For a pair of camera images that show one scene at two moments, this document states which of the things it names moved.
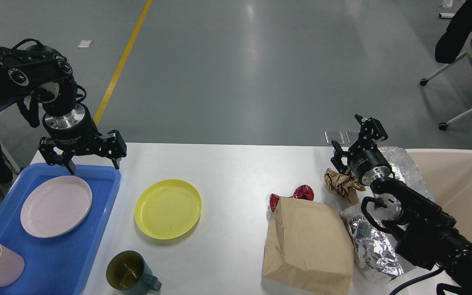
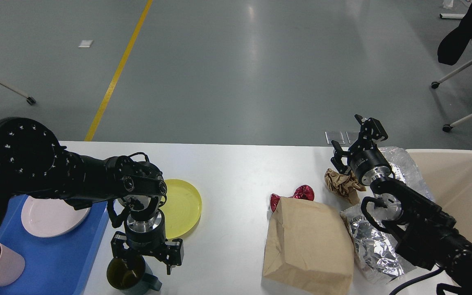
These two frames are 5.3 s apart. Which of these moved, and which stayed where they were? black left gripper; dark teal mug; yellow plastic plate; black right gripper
Moved: black left gripper
Stayed: black right gripper; yellow plastic plate; dark teal mug
